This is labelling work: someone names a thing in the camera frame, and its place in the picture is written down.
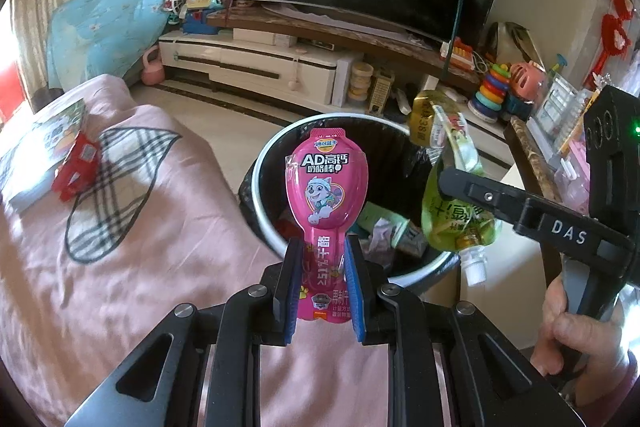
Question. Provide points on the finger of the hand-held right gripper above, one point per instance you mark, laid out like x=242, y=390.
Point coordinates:
x=480, y=192

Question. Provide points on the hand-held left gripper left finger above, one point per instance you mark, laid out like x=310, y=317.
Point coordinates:
x=287, y=294

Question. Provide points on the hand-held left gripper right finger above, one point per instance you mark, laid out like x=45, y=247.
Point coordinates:
x=355, y=294

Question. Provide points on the green drink pouch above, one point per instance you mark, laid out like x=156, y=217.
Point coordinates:
x=450, y=219

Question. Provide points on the black white-rimmed trash bin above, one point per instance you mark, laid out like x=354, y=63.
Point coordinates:
x=385, y=142

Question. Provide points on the pink cheese stick wrapper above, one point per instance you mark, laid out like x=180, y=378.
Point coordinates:
x=325, y=177

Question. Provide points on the person's right forearm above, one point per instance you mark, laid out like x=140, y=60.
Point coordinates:
x=615, y=397

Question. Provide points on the person's right hand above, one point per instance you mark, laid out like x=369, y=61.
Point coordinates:
x=585, y=352

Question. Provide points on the green white snack packet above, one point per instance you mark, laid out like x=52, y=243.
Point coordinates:
x=395, y=229

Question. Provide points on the clear plastic organizer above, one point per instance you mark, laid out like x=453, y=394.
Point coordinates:
x=557, y=107

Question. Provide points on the blue yellow toy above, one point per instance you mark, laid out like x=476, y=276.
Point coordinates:
x=559, y=66

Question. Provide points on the pink pig toy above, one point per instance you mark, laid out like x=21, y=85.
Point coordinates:
x=525, y=79

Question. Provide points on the gold foil bag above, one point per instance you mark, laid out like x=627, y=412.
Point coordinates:
x=515, y=42

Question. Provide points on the stacked yellow white containers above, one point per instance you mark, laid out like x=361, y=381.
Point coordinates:
x=361, y=82

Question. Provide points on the white brown-topped television stand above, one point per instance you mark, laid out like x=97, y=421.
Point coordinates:
x=250, y=57

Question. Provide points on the red snack wrapper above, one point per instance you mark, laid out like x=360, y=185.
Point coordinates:
x=77, y=164

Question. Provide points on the white box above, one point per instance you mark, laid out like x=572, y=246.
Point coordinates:
x=260, y=37

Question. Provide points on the picture book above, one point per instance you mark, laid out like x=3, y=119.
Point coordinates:
x=45, y=142

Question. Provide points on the blue floral cloth bundle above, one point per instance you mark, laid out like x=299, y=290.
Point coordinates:
x=105, y=22

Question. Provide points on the red hanging wall ornaments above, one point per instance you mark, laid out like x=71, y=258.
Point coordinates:
x=617, y=32

